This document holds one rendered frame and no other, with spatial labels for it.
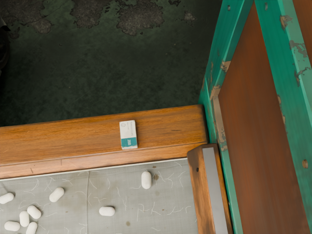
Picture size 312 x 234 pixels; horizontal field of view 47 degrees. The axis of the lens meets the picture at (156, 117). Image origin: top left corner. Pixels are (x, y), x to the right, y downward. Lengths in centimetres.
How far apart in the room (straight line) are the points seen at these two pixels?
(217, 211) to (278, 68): 39
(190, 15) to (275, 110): 149
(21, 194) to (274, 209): 57
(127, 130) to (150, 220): 20
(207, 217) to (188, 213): 11
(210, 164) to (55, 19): 141
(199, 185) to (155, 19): 126
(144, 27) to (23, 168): 115
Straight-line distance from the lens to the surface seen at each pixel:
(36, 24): 196
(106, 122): 83
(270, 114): 44
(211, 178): 70
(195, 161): 73
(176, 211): 81
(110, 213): 80
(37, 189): 86
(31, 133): 87
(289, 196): 42
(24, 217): 84
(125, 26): 185
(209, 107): 77
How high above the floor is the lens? 155
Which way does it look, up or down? 71 degrees down
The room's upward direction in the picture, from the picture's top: 4 degrees counter-clockwise
